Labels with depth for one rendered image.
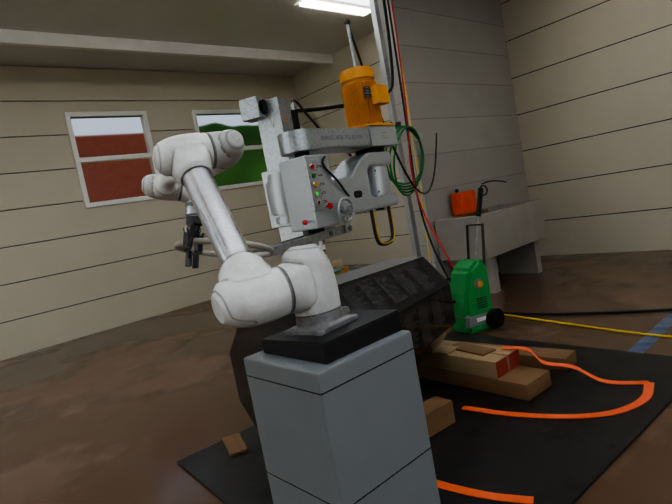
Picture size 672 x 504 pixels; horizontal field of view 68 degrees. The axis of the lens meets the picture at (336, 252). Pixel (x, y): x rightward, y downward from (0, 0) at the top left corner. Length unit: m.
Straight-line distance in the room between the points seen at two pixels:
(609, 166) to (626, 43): 1.42
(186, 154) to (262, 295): 0.59
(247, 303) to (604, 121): 6.16
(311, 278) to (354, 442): 0.49
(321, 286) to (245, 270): 0.24
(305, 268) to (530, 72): 6.32
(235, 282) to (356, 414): 0.52
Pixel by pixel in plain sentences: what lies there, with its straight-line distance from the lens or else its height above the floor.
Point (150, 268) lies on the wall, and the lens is 8.73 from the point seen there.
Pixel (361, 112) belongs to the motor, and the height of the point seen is 1.80.
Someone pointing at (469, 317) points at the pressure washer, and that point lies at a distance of 4.22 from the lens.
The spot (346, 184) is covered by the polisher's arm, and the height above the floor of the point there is 1.35.
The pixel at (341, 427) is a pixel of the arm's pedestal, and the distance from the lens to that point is 1.49.
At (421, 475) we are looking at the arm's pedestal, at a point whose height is 0.34.
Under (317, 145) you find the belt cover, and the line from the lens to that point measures 2.95.
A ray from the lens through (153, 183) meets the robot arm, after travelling 2.36.
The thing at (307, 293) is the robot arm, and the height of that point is 0.99.
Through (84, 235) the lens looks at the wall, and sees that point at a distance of 8.46.
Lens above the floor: 1.24
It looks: 5 degrees down
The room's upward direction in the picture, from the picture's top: 11 degrees counter-clockwise
